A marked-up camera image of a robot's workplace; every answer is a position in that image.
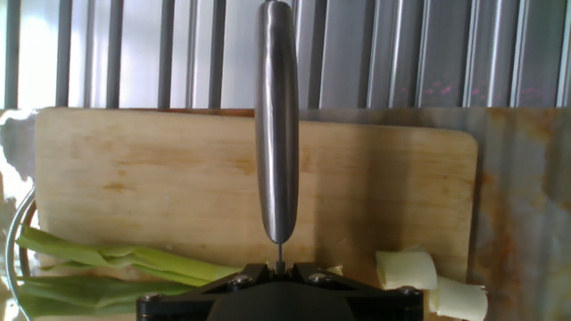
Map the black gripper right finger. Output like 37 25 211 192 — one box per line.
285 262 425 321

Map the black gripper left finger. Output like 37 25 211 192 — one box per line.
136 262 277 321

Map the steel kitchen cleaver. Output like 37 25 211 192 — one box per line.
253 0 301 276

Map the short white scallion piece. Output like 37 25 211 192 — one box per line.
375 249 440 292
426 276 489 321

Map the green scallion stalk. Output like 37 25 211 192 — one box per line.
15 225 344 320

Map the wooden cutting board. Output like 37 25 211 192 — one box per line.
34 106 480 321

